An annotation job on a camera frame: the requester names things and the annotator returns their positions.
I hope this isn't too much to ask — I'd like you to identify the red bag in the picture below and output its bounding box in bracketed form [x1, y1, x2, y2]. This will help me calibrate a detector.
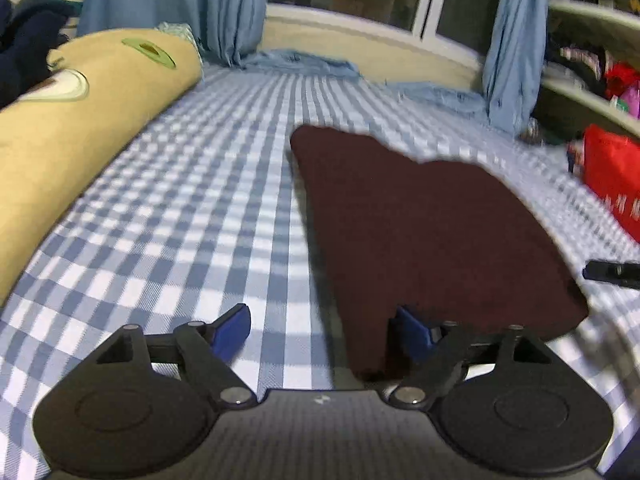
[567, 124, 640, 246]

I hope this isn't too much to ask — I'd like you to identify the blue checked bed sheet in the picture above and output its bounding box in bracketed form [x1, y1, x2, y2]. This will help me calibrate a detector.
[0, 62, 640, 480]

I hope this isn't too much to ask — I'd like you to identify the navy blue clothes pile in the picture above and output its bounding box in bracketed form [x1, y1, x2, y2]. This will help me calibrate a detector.
[0, 0, 70, 110]

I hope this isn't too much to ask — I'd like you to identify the maroon printed t-shirt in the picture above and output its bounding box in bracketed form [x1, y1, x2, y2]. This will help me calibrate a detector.
[290, 125, 590, 382]

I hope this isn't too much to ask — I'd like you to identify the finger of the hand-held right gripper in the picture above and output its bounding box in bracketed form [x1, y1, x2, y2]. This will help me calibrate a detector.
[582, 259, 640, 291]

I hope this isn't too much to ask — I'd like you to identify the blue star print curtain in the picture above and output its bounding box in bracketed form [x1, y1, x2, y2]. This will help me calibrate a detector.
[387, 0, 552, 135]
[77, 0, 362, 78]

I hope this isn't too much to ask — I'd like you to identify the cream shelf unit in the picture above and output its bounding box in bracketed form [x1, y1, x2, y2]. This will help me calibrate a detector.
[532, 0, 640, 143]

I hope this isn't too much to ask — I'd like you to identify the clothes pile on shelf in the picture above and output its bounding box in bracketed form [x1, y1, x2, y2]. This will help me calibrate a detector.
[547, 42, 640, 120]

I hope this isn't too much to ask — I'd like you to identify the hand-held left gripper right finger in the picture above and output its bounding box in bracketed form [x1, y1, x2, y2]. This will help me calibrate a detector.
[388, 306, 574, 409]

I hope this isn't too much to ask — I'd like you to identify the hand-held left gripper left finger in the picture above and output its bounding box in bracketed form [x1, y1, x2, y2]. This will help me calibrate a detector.
[70, 303, 258, 407]

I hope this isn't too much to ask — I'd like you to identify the yellow avocado print quilt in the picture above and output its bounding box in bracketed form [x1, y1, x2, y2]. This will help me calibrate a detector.
[0, 29, 203, 308]

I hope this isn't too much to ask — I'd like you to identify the green checked pillow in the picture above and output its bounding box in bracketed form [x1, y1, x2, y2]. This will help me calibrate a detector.
[156, 22, 205, 63]

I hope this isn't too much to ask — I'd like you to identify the clear plastic bag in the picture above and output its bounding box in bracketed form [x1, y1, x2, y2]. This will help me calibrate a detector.
[517, 119, 563, 147]

